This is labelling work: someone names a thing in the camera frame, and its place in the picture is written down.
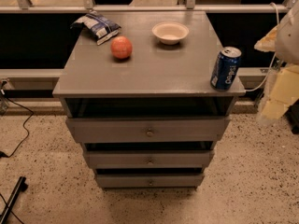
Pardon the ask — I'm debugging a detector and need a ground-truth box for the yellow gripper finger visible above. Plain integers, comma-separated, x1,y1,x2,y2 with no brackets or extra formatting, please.
254,26,278,52
256,64,299,125

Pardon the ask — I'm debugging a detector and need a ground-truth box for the grey top drawer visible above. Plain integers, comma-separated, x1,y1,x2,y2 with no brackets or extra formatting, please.
66,117,230,143

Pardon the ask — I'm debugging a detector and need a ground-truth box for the grey drawer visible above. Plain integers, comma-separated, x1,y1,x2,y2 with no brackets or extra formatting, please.
83,150,214,169
66,117,230,143
95,174,204,189

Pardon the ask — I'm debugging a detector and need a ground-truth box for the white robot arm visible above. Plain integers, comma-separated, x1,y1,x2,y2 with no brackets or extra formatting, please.
254,2,299,125

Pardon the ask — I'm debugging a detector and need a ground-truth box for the grey middle drawer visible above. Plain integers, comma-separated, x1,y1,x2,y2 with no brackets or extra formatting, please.
83,150,214,169

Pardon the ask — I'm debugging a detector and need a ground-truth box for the grey wooden drawer cabinet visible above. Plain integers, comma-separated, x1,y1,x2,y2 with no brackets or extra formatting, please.
53,11,245,177

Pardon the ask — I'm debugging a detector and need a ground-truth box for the grey bottom drawer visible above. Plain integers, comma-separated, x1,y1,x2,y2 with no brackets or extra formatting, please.
95,174,204,189

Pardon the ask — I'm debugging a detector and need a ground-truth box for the blue Pepsi can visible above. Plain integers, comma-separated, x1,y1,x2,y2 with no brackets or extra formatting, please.
210,47,241,91

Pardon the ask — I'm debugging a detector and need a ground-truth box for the white paper bowl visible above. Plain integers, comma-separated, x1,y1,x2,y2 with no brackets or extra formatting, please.
152,22,189,45

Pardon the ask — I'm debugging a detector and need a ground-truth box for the orange round fruit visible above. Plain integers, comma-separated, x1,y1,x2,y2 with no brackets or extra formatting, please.
110,36,133,59

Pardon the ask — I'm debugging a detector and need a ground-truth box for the blue white chip bag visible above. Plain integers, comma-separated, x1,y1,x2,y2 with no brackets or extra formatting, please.
71,11,121,45

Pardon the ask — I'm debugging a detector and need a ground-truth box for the black bar on floor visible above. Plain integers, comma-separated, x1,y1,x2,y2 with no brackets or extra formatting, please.
0,176,28,224

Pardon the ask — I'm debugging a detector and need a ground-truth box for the white cable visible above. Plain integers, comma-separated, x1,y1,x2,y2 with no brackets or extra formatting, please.
245,2,281,93

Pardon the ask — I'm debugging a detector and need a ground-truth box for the black floor cable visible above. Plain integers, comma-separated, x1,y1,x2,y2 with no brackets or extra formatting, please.
0,89,35,159

